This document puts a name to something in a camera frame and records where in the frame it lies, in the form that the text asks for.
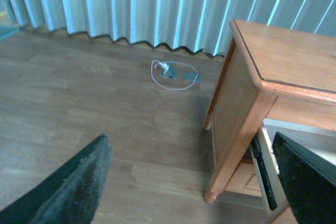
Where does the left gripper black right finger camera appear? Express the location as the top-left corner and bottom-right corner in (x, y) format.
(272, 132), (335, 223)

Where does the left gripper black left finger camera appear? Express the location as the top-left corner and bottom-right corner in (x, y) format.
(1, 134), (112, 223)

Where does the wooden drawer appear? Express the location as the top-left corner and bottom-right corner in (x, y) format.
(250, 119), (335, 223)
(225, 161), (261, 197)

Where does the wooden nightstand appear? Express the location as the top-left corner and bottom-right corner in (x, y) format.
(203, 19), (335, 204)

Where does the open floor socket box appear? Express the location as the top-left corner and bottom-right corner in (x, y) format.
(159, 64), (178, 80)

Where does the closed floor socket plate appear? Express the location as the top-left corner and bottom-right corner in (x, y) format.
(183, 72), (202, 83)

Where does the grey pleated curtain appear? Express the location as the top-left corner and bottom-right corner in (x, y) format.
(2, 0), (335, 56)

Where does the white floor cable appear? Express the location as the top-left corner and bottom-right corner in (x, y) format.
(151, 59), (198, 91)

